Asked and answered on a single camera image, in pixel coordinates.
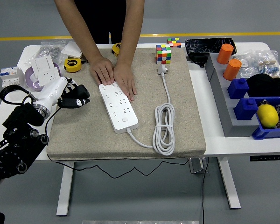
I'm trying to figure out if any person's right hand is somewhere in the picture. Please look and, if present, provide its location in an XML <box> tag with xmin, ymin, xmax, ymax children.
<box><xmin>89</xmin><ymin>56</ymin><xmax>115</xmax><ymax>86</ymax></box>

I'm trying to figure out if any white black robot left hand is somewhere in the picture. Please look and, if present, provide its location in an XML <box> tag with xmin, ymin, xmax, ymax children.
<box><xmin>37</xmin><ymin>76</ymin><xmax>91</xmax><ymax>115</ymax></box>

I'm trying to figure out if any person's left hand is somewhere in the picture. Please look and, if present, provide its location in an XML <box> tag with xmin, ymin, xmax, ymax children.
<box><xmin>112</xmin><ymin>64</ymin><xmax>138</xmax><ymax>102</ymax></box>

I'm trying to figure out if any black plug adapter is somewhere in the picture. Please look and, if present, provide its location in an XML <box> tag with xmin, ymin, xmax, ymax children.
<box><xmin>69</xmin><ymin>84</ymin><xmax>91</xmax><ymax>99</ymax></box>

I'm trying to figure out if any white power strip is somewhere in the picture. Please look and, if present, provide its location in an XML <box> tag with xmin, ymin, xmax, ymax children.
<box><xmin>98</xmin><ymin>81</ymin><xmax>140</xmax><ymax>135</ymax></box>

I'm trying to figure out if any thin black adapter cord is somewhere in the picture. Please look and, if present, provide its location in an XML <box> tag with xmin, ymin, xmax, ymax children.
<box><xmin>44</xmin><ymin>106</ymin><xmax>194</xmax><ymax>179</ymax></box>

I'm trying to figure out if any yellow black tape measure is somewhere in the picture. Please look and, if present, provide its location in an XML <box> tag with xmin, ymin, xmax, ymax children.
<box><xmin>63</xmin><ymin>58</ymin><xmax>82</xmax><ymax>73</ymax></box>
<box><xmin>111</xmin><ymin>42</ymin><xmax>122</xmax><ymax>57</ymax></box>

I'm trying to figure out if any purple bowl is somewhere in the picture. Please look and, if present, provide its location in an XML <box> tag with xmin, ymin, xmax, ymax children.
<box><xmin>24</xmin><ymin>62</ymin><xmax>62</xmax><ymax>91</ymax></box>

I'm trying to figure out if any clear bag of screws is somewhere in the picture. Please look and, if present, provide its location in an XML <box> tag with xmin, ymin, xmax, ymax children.
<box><xmin>24</xmin><ymin>40</ymin><xmax>67</xmax><ymax>66</ymax></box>

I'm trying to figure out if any white circuit breaker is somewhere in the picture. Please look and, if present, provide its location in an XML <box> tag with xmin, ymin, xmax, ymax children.
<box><xmin>0</xmin><ymin>66</ymin><xmax>25</xmax><ymax>89</ymax></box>

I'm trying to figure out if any large colourful puzzle cube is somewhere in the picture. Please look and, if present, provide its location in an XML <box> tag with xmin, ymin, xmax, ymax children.
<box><xmin>155</xmin><ymin>44</ymin><xmax>172</xmax><ymax>65</ymax></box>

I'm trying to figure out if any person's torso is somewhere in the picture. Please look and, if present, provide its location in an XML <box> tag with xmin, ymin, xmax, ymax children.
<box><xmin>74</xmin><ymin>0</ymin><xmax>126</xmax><ymax>45</ymax></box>

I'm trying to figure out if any small colourful puzzle cube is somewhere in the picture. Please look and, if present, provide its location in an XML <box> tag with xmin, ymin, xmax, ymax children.
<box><xmin>166</xmin><ymin>37</ymin><xmax>182</xmax><ymax>49</ymax></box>

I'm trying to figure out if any grey-brown fabric mat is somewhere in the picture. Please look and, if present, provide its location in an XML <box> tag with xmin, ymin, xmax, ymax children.
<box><xmin>46</xmin><ymin>48</ymin><xmax>206</xmax><ymax>161</ymax></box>

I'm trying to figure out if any black power adapter block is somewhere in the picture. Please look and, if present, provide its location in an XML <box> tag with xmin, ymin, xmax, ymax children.
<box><xmin>186</xmin><ymin>53</ymin><xmax>208</xmax><ymax>68</ymax></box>

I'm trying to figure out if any black plastic tray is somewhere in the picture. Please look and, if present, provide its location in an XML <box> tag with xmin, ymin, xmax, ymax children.
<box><xmin>184</xmin><ymin>37</ymin><xmax>238</xmax><ymax>56</ymax></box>

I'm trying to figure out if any white table leg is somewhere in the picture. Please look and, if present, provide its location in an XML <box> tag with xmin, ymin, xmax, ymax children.
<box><xmin>56</xmin><ymin>161</ymin><xmax>75</xmax><ymax>217</ymax></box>
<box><xmin>218</xmin><ymin>157</ymin><xmax>241</xmax><ymax>210</ymax></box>

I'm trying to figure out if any orange cylinder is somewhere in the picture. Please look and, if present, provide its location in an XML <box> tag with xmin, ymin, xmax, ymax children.
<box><xmin>216</xmin><ymin>43</ymin><xmax>235</xmax><ymax>65</ymax></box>
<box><xmin>223</xmin><ymin>58</ymin><xmax>242</xmax><ymax>81</ymax></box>

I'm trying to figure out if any grey stepped stand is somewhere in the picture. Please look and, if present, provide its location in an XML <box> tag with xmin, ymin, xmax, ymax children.
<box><xmin>204</xmin><ymin>53</ymin><xmax>259</xmax><ymax>138</ymax></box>

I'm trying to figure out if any blue block with knob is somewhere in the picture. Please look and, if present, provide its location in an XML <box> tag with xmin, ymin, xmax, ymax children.
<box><xmin>227</xmin><ymin>78</ymin><xmax>250</xmax><ymax>100</ymax></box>
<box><xmin>233</xmin><ymin>98</ymin><xmax>259</xmax><ymax>121</ymax></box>

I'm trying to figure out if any clear bag of small parts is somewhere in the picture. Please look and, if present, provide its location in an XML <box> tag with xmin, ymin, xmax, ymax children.
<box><xmin>233</xmin><ymin>52</ymin><xmax>259</xmax><ymax>80</ymax></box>

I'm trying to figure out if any black cloth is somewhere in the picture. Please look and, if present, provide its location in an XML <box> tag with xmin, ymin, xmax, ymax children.
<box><xmin>246</xmin><ymin>73</ymin><xmax>280</xmax><ymax>98</ymax></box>

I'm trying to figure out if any clear bag of resistors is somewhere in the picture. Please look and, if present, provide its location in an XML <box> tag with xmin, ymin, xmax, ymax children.
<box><xmin>254</xmin><ymin>50</ymin><xmax>280</xmax><ymax>79</ymax></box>

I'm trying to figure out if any yellow lemon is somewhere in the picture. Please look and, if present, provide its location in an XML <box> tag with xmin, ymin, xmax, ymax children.
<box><xmin>256</xmin><ymin>104</ymin><xmax>280</xmax><ymax>128</ymax></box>

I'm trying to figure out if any blue plastic bin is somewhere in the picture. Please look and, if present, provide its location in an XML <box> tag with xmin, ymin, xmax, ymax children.
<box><xmin>251</xmin><ymin>96</ymin><xmax>280</xmax><ymax>140</ymax></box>

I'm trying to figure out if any black table control panel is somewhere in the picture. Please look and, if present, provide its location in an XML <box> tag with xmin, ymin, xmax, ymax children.
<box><xmin>249</xmin><ymin>154</ymin><xmax>280</xmax><ymax>162</ymax></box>

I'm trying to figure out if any white wall socket panel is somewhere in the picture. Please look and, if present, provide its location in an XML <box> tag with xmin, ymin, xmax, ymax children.
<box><xmin>35</xmin><ymin>69</ymin><xmax>62</xmax><ymax>86</ymax></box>

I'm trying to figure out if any white switch plate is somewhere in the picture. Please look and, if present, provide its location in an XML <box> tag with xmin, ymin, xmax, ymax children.
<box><xmin>34</xmin><ymin>55</ymin><xmax>56</xmax><ymax>74</ymax></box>

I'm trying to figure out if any white wall switch panel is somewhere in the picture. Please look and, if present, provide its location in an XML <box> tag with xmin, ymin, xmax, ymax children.
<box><xmin>60</xmin><ymin>41</ymin><xmax>84</xmax><ymax>59</ymax></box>

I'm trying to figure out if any white power cord with plug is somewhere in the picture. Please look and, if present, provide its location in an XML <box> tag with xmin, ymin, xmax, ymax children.
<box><xmin>126</xmin><ymin>64</ymin><xmax>175</xmax><ymax>156</ymax></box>

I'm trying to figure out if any silver metal bracket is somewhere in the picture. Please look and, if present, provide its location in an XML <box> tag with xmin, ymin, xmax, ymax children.
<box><xmin>188</xmin><ymin>157</ymin><xmax>210</xmax><ymax>175</ymax></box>

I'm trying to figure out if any black hanging cable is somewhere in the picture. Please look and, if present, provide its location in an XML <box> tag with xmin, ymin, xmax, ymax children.
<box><xmin>201</xmin><ymin>158</ymin><xmax>210</xmax><ymax>224</ymax></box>

